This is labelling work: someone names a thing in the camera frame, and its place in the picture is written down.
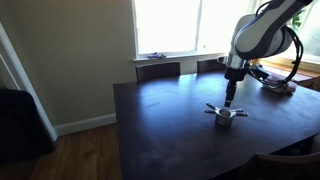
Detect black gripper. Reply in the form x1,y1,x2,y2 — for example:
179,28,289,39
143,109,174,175
223,65,249,108

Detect quarter cup steel measuring cup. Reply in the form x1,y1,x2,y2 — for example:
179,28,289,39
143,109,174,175
221,107,245,118

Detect largest steel measuring cup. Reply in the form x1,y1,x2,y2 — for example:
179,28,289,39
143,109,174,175
214,108,250,127

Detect right dark chair back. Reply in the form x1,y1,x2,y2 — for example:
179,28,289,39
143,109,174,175
196,58,228,74

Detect folded cloth on table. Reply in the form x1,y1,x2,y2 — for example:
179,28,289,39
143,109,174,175
261,73,298,95

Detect wooden window bench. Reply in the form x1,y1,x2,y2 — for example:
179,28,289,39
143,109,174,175
258,58,316,90

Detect left dark chair back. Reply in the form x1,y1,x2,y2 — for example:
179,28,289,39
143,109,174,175
135,61,181,83

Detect dark wooden chair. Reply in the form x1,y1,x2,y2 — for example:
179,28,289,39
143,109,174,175
239,151,320,180

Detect blue cloth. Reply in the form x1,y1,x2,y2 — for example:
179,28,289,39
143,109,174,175
147,51,167,60

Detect white baseboard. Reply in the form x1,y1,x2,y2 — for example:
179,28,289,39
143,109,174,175
53,112,118,137

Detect black furniture piece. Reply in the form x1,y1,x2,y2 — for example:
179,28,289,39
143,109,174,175
0,88,56,165

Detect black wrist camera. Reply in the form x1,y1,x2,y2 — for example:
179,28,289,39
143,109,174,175
248,64,270,82

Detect wide white window frame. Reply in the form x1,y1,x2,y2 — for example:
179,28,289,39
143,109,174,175
131,0,255,62

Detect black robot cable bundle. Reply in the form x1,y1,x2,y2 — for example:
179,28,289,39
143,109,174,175
254,25,305,90

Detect narrow white window frame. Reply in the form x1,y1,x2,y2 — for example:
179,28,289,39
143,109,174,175
249,0,320,66

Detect white door frame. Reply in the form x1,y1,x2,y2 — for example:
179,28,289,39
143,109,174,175
0,21,59,143

